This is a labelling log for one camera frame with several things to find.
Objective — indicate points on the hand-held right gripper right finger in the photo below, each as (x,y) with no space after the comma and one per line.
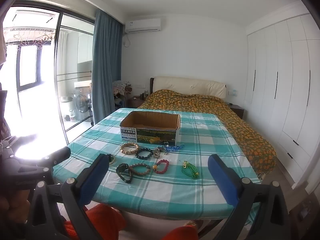
(223,180)

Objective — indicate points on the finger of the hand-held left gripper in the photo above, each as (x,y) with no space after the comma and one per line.
(58,155)

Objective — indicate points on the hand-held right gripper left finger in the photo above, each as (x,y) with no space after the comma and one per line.
(92,180)

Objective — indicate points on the black wristwatch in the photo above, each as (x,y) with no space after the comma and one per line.
(122,173)

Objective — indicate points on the cardboard box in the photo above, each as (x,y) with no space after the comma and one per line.
(150,135)

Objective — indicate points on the person's orange pants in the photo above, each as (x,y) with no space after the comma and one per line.
(100,222)

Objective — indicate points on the washing machine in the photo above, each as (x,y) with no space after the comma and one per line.
(81,115)

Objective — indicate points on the orange floral bed blanket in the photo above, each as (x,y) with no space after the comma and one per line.
(237,135)

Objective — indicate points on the teal plaid tablecloth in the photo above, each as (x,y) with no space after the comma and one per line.
(160,192)

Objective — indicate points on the dark wooden nightstand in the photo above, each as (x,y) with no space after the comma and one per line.
(237,110)
(136,102)

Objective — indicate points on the pile of clothes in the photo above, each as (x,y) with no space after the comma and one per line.
(121,87)

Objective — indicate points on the blue curtain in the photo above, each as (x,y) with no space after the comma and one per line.
(106,67)

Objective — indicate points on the cream padded headboard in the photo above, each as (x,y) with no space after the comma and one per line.
(190,85)

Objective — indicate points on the glass sliding door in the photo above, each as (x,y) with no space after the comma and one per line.
(75,55)

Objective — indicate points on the white wardrobe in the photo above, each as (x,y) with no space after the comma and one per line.
(285,92)

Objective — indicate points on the white air conditioner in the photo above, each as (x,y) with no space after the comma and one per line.
(142,25)

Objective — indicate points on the wall socket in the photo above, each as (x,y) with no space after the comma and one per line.
(232,93)

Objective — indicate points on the white wall switch plate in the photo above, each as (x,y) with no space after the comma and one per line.
(140,85)

